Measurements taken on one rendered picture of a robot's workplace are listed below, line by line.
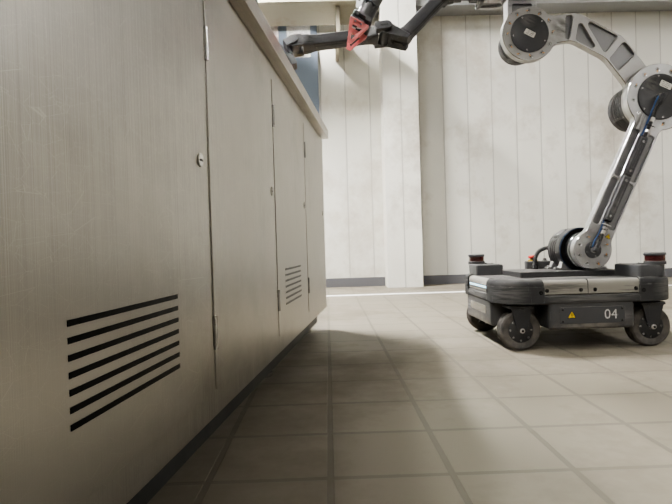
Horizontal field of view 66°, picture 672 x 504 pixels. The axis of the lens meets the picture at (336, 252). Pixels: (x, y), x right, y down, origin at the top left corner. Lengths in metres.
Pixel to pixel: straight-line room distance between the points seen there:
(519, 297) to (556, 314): 0.13
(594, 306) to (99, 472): 1.64
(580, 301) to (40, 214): 1.69
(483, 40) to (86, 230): 4.83
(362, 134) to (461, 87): 0.99
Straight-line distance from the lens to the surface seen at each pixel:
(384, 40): 2.32
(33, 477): 0.52
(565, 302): 1.90
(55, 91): 0.55
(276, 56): 1.41
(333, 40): 2.27
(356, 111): 4.84
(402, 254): 4.48
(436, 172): 4.82
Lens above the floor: 0.38
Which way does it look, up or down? 1 degrees down
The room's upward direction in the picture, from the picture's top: 2 degrees counter-clockwise
